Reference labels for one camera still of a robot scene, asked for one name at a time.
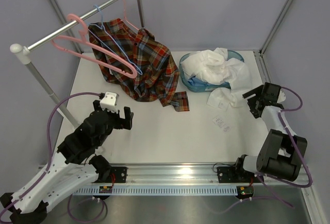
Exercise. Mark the white shirt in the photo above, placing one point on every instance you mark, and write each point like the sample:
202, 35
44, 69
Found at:
216, 67

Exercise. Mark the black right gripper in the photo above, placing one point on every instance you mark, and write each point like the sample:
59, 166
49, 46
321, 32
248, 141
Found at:
250, 103

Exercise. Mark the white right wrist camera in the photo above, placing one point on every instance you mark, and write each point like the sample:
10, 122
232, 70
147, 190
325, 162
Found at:
281, 97

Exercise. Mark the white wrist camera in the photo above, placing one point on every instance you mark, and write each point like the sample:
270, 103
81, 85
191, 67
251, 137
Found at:
109, 102
281, 97

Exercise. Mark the white slotted cable duct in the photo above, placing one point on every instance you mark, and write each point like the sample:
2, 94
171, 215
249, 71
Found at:
160, 190

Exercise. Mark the metal clothes rack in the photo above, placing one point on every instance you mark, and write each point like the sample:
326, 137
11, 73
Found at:
22, 52

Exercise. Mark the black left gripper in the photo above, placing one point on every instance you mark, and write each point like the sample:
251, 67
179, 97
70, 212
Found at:
125, 123

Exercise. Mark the aluminium frame rail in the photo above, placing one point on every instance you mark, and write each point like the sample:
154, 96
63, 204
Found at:
167, 177

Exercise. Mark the light blue shirt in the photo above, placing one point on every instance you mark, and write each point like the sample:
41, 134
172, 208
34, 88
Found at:
198, 83

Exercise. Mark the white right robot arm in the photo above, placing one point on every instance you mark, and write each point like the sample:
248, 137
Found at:
281, 155

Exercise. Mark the pink hanger on rack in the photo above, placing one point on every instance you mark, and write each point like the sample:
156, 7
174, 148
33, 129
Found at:
125, 17

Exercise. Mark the teal plastic tub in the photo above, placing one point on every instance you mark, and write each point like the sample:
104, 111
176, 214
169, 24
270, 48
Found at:
193, 88

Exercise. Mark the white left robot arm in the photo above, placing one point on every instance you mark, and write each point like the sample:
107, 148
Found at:
35, 200

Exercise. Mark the red plaid shirt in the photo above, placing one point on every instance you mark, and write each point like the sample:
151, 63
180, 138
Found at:
160, 74

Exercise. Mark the white paper tag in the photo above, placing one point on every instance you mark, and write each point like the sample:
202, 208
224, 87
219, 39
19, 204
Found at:
222, 124

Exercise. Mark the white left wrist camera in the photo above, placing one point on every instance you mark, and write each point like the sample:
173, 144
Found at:
109, 102

